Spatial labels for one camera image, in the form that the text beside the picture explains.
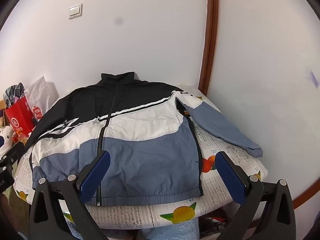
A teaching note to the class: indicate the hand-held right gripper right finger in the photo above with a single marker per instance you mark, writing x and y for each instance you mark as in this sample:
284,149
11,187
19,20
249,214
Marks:
230,177

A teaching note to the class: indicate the red paper bag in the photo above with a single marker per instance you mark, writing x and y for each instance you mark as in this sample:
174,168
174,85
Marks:
20,116

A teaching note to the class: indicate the white plastic bag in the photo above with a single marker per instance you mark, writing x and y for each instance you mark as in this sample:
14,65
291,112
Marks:
41,92

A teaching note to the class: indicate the brown wooden door frame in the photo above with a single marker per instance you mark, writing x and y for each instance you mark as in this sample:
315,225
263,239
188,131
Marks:
211,30

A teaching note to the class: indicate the plaid cloth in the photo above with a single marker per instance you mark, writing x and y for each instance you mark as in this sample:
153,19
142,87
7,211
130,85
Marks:
12,92

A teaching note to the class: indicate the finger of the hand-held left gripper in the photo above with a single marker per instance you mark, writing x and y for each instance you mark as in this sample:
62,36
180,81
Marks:
13,153

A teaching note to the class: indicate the black white blue jacket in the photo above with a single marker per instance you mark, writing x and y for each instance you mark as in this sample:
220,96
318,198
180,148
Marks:
150,130

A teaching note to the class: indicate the white spotted plush toy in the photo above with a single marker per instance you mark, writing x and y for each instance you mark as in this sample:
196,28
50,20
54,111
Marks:
5,140

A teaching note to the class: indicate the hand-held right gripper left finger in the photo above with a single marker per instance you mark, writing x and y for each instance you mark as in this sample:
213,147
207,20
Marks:
95,176

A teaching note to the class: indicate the white light switch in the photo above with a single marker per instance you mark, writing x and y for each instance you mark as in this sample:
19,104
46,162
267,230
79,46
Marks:
75,11

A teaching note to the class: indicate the blue fluffy towel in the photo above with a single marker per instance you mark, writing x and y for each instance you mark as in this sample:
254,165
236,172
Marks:
175,231

